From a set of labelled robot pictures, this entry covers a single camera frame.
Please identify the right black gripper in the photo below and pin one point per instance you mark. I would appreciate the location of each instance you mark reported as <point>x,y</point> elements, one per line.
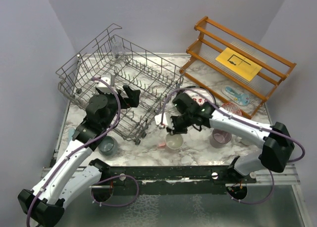
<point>176,130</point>

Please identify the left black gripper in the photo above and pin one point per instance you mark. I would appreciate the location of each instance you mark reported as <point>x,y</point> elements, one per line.
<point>132,100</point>

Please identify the pink cream mug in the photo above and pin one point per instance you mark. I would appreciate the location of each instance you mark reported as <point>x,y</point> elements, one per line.
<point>172,142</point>

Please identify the purple mug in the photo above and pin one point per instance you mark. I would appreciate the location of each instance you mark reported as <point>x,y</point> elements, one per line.
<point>219,138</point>

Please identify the clear drinking glass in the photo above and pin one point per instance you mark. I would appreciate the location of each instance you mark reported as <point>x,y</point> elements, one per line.
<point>117,49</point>

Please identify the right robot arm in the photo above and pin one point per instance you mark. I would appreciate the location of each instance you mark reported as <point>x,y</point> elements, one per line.
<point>274,142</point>

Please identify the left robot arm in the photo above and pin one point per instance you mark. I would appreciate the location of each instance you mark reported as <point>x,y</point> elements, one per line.
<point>46,201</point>

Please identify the orange wooden shelf rack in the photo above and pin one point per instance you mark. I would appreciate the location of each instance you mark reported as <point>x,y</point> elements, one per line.
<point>203,70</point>

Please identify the black mounting base bar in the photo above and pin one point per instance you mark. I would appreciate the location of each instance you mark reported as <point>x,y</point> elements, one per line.
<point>171,180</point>

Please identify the black rimmed printed plate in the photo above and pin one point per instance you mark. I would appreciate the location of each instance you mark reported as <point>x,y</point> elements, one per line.
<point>200,95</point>

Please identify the dark grey mug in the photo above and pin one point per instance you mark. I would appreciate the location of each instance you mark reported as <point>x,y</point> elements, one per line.
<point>108,146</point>

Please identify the red patterned glass bowl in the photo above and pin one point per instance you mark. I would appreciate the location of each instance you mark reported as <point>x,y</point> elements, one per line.
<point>233,108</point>

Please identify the white grey mug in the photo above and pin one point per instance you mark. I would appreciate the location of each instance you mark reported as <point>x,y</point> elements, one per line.
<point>244,141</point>

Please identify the light blue sponge bar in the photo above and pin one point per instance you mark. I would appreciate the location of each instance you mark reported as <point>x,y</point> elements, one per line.
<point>70,134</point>

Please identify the yellow paper card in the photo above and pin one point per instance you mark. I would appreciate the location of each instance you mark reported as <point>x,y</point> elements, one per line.
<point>238,64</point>

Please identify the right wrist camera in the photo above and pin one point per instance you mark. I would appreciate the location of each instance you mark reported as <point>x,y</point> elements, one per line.
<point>163,120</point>

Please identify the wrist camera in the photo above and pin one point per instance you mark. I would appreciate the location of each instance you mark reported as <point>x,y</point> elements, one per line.
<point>163,120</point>
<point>106,78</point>

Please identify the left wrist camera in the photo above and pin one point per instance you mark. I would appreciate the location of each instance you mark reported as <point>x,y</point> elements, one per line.
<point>106,78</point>

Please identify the grey wire dish rack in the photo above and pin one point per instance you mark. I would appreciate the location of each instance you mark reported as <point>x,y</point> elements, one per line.
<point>140,69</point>

